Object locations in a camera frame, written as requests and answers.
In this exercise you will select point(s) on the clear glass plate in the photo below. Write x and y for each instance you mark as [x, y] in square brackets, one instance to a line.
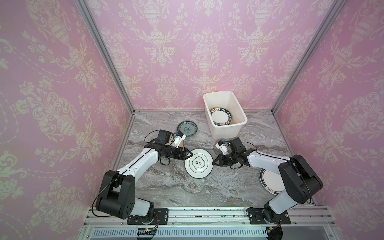
[221, 145]

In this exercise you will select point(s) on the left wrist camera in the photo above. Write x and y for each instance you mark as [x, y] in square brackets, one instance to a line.
[179, 139]

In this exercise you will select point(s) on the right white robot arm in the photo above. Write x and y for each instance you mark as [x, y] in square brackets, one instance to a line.
[299, 179]

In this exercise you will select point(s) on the small teal patterned plate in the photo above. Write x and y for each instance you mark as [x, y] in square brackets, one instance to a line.
[188, 128]

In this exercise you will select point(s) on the white plate green lettered rim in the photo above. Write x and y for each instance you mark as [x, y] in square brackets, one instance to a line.
[221, 116]

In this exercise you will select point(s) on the white plate red green rim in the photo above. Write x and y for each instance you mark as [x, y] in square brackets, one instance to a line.
[271, 181]

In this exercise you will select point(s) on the white plate black rim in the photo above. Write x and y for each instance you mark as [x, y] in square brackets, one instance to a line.
[200, 164]

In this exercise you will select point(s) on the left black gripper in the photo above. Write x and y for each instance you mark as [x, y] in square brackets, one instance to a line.
[183, 153]

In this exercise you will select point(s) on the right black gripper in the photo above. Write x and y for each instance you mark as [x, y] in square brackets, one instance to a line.
[225, 159]

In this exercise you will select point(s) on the aluminium corner post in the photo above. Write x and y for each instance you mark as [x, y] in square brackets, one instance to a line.
[320, 33]
[97, 37]

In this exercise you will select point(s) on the white vented strip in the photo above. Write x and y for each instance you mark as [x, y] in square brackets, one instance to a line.
[183, 233]

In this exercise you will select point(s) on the white plastic bin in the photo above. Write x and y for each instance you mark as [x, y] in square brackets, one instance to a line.
[227, 100]

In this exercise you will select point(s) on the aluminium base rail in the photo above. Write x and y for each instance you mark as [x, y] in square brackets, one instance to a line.
[299, 223]

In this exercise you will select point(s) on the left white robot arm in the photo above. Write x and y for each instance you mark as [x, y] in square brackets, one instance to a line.
[117, 195]

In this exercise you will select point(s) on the aluminium right corner post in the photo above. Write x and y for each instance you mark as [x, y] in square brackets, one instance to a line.
[320, 33]

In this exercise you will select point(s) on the aluminium left corner post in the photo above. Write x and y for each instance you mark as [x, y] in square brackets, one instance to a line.
[97, 37]

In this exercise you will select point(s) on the cream plate with plant motif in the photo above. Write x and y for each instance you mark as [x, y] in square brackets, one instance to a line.
[172, 140]

